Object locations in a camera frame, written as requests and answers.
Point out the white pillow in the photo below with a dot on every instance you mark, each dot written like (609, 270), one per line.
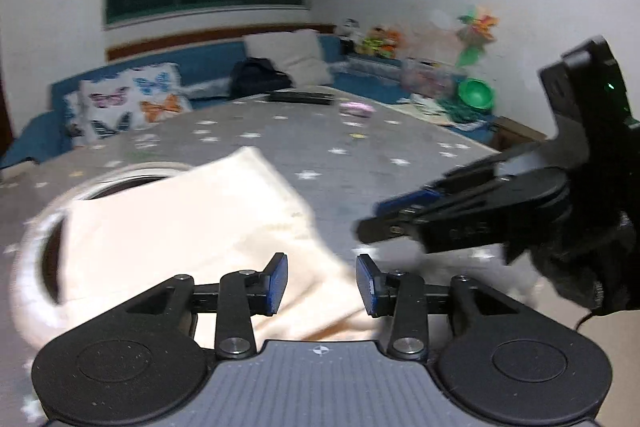
(295, 54)

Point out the pile of plush toys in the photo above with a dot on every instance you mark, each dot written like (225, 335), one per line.
(377, 39)

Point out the flat black case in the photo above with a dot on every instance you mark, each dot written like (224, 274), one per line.
(301, 97)

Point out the blue padded headboard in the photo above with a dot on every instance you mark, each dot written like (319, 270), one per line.
(200, 67)

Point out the butterfly-printed pillow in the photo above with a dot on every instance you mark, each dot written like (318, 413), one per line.
(130, 104)

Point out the green plastic bowl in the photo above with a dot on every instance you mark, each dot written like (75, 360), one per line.
(476, 93)

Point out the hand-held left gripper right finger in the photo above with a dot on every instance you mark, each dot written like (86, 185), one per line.
(366, 285)

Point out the black backpack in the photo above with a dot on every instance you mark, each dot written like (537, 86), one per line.
(257, 79)

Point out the colourful toy pinwheel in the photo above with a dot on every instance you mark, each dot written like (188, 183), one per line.
(477, 32)

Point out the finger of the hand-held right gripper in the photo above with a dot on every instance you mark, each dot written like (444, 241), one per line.
(407, 201)
(385, 227)

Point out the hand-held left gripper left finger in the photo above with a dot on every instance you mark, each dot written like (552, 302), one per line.
(276, 283)

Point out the grey star-printed bed sheet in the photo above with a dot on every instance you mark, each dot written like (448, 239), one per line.
(350, 142)

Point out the cream top garment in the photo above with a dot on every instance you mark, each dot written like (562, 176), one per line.
(200, 227)

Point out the clear plastic storage bin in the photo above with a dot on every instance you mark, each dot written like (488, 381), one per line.
(427, 77)

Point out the cardboard box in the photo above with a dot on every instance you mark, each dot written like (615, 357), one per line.
(517, 134)

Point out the small pink item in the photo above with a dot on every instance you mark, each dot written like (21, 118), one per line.
(356, 108)

